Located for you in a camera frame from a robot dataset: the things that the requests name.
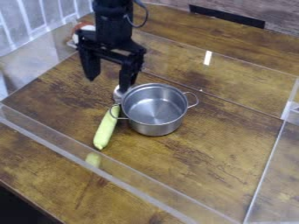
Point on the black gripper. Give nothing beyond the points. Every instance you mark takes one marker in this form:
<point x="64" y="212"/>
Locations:
<point x="111" y="43"/>

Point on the stainless steel pot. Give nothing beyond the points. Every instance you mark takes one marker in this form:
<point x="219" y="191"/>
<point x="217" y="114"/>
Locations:
<point x="153" y="107"/>

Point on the green handled metal spoon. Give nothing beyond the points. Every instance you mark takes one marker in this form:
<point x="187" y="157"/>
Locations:
<point x="108" y="122"/>

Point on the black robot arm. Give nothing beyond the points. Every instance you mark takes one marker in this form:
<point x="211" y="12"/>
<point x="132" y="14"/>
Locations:
<point x="112" y="4"/>

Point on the red white object behind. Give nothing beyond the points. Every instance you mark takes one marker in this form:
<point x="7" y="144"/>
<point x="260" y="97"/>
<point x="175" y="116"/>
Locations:
<point x="81" y="26"/>

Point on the black wall strip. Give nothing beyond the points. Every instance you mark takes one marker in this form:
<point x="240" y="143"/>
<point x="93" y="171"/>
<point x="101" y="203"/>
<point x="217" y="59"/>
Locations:
<point x="227" y="16"/>

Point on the clear acrylic enclosure panel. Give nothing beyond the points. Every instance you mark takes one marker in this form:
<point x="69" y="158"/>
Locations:
<point x="152" y="191"/>

